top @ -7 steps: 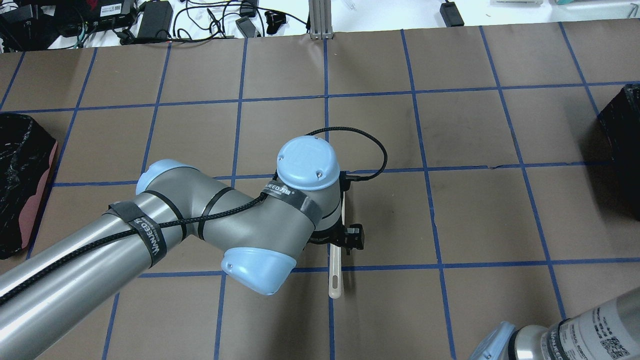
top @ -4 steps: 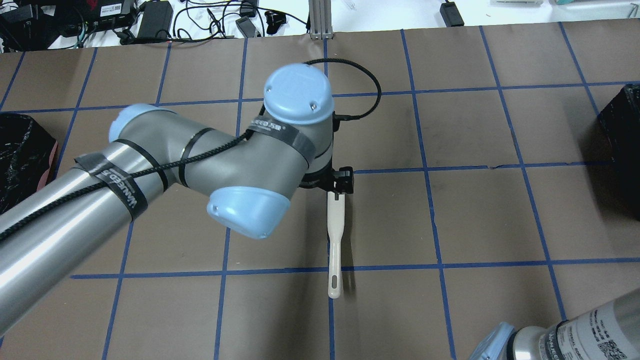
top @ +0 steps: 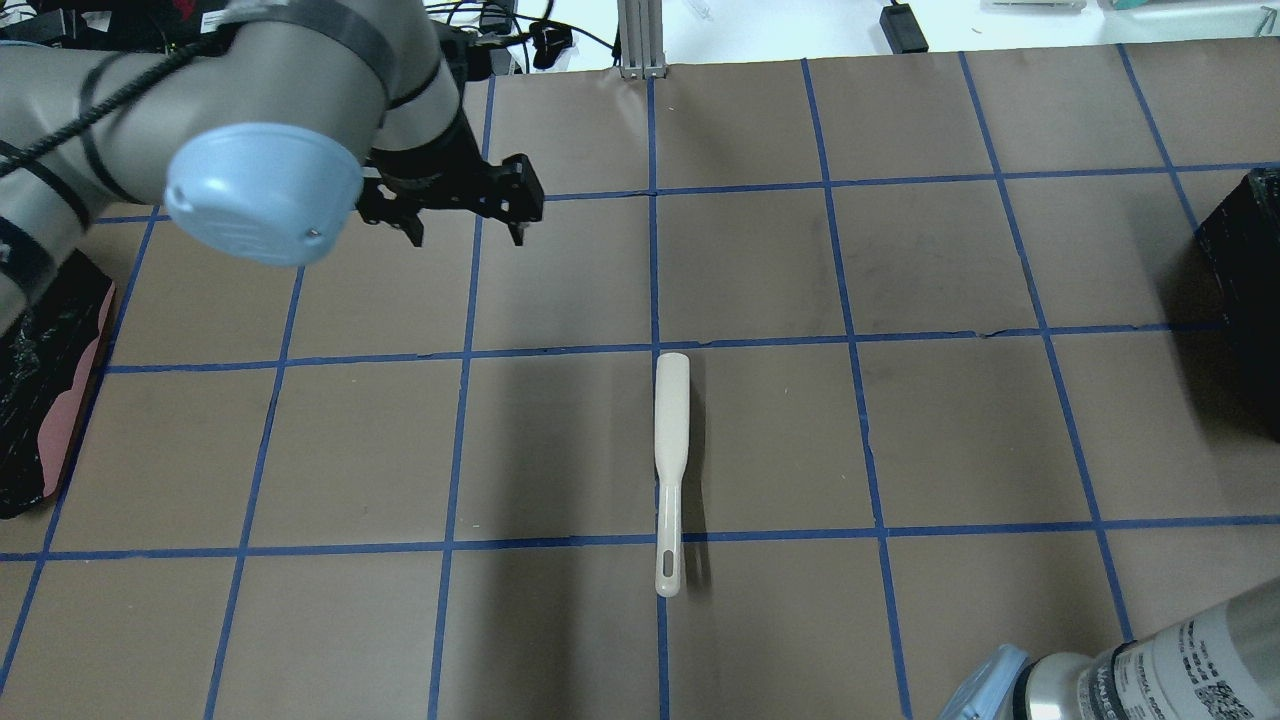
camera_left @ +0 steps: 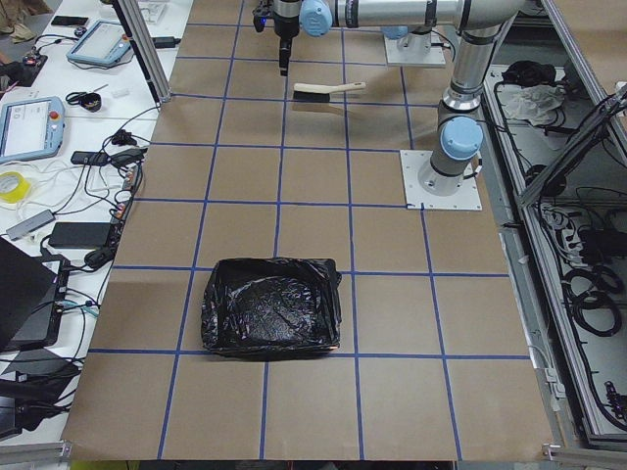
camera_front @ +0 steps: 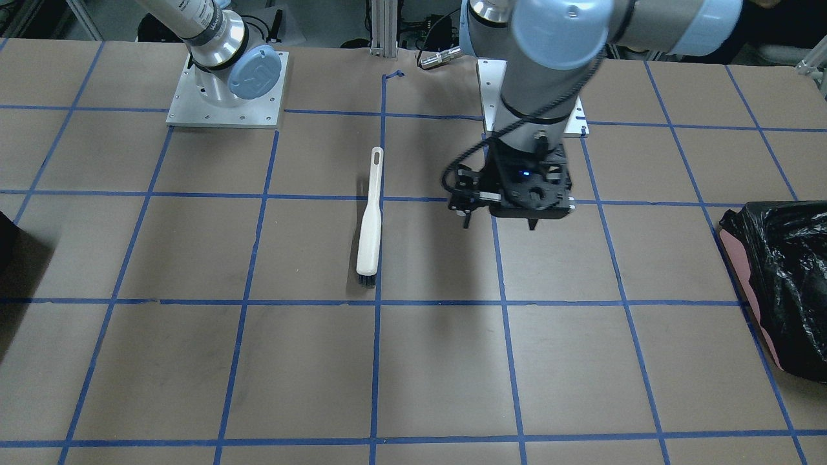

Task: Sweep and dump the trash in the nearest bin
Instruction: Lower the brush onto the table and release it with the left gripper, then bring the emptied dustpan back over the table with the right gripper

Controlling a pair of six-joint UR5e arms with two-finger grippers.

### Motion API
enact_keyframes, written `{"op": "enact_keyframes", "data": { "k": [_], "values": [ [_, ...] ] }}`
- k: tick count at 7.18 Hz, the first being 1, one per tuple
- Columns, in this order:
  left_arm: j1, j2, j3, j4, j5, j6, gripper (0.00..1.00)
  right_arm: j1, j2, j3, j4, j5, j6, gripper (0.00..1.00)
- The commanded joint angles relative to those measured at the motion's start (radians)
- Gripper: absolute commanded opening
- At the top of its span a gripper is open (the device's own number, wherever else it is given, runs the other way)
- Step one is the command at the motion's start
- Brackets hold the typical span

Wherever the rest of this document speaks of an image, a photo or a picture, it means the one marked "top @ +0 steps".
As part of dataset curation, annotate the aluminium frame post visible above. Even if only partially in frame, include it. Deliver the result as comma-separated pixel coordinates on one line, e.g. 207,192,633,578
616,1,668,79

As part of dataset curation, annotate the black-lined pink trash bin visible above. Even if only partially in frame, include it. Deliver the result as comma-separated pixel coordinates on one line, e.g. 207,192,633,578
1,250,116,520

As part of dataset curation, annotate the cream hand brush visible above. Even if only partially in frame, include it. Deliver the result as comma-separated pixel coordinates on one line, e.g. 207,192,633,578
654,352,691,598

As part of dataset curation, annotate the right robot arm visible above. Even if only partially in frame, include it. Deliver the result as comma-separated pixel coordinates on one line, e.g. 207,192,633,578
940,579,1279,719

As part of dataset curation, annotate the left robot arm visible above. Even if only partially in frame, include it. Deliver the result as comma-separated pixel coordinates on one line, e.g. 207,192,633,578
3,1,545,329

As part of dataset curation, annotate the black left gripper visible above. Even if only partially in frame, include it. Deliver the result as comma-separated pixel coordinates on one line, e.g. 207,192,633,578
355,154,545,249

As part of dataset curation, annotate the black power adapter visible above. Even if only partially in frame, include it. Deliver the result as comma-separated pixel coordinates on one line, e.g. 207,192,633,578
879,1,931,55

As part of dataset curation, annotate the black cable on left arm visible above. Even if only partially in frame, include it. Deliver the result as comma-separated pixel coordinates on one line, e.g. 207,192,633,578
0,40,230,181

